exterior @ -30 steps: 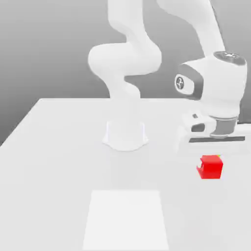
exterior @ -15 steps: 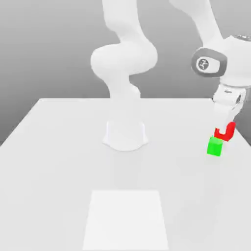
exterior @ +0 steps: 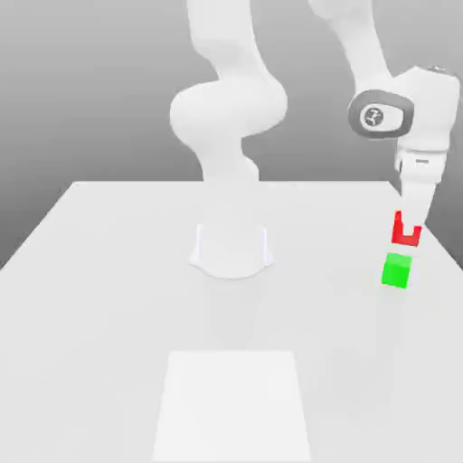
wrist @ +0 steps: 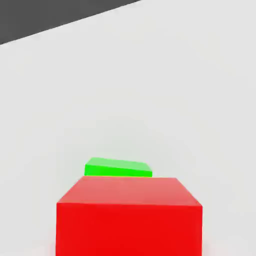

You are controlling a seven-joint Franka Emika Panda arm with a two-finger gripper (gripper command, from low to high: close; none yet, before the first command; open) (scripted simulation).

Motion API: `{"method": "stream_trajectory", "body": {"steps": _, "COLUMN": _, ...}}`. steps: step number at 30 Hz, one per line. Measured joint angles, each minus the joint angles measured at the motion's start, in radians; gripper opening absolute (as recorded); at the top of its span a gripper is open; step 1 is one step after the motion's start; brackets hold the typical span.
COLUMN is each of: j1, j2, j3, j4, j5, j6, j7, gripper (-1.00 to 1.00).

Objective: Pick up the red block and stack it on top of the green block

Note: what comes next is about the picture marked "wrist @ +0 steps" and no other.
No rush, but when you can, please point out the small red cube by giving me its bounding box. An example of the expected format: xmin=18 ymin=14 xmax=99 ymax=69
xmin=55 ymin=175 xmax=203 ymax=256

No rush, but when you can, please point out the small green cube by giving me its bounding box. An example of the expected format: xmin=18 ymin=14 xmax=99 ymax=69
xmin=84 ymin=157 xmax=153 ymax=178

